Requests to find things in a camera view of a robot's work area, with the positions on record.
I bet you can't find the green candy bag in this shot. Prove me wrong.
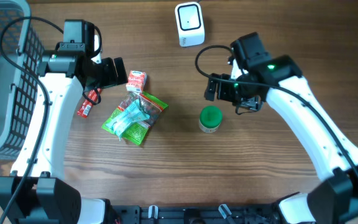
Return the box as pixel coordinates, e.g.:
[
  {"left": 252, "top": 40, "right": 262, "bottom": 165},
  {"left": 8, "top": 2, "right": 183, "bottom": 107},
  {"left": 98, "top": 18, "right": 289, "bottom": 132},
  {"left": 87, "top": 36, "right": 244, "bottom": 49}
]
[{"left": 102, "top": 91, "right": 168, "bottom": 146}]

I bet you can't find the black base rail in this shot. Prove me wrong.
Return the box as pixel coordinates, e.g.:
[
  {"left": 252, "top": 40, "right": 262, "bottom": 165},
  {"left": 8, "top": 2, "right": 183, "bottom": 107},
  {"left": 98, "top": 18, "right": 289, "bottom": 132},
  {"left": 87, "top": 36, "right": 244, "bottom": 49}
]
[{"left": 108, "top": 204, "right": 283, "bottom": 224}]

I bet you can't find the grey mesh shopping basket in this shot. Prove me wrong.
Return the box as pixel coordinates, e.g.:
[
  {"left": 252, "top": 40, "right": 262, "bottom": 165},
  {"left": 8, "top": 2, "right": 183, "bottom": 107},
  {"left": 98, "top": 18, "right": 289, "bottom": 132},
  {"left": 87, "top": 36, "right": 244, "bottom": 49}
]
[{"left": 0, "top": 0, "right": 44, "bottom": 160}]

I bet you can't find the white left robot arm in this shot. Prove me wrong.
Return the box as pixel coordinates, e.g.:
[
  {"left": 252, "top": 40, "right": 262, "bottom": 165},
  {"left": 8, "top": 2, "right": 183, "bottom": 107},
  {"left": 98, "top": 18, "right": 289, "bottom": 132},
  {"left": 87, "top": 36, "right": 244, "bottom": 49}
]
[{"left": 0, "top": 19, "right": 128, "bottom": 223}]

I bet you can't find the white barcode scanner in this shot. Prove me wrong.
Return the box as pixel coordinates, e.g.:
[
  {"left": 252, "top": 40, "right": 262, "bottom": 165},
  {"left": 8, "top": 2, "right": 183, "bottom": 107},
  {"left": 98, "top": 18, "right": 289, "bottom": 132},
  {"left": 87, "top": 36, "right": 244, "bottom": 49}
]
[{"left": 175, "top": 1, "right": 205, "bottom": 47}]

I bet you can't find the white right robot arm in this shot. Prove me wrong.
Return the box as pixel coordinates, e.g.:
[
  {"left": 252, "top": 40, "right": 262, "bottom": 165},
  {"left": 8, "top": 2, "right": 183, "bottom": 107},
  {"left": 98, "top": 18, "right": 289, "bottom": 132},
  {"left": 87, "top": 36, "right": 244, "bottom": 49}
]
[{"left": 204, "top": 32, "right": 358, "bottom": 223}]

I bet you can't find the green lid jar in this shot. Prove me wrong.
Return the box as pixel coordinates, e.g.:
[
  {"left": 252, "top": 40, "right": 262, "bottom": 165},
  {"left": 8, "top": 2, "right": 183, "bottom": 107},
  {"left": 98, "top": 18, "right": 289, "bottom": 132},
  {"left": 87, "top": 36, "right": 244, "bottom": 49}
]
[{"left": 199, "top": 106, "right": 223, "bottom": 133}]

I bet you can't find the red tissue pack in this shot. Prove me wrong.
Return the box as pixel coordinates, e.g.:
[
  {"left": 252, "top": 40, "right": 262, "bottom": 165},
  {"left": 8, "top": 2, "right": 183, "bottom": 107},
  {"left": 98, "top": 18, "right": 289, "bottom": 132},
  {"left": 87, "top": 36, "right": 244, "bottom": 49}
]
[{"left": 126, "top": 70, "right": 147, "bottom": 93}]

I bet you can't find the mint green wipes pack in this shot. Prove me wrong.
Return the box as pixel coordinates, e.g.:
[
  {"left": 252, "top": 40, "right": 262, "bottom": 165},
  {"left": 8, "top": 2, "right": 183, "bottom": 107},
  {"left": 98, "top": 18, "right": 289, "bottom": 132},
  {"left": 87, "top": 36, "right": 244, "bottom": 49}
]
[{"left": 109, "top": 99, "right": 150, "bottom": 139}]

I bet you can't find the red snack bar wrapper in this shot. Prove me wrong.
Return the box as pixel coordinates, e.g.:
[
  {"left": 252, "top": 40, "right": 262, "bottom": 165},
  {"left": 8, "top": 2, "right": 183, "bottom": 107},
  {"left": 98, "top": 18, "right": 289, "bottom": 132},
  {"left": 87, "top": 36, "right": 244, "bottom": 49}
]
[{"left": 77, "top": 88, "right": 102, "bottom": 118}]

